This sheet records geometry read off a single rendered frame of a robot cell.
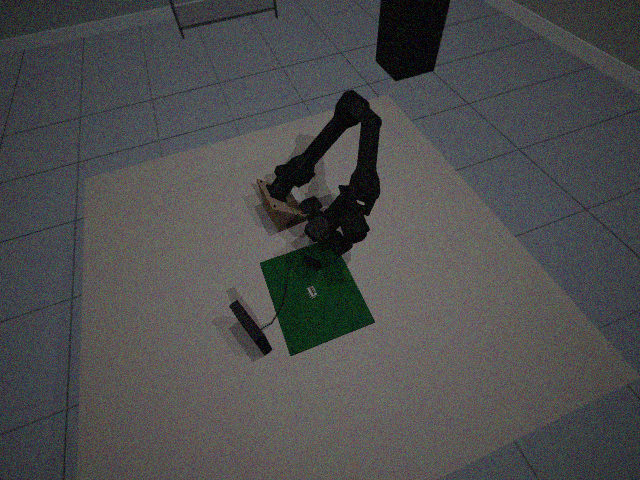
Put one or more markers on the green circuit board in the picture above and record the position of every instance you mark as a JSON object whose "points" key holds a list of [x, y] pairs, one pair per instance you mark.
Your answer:
{"points": [[319, 306]]}

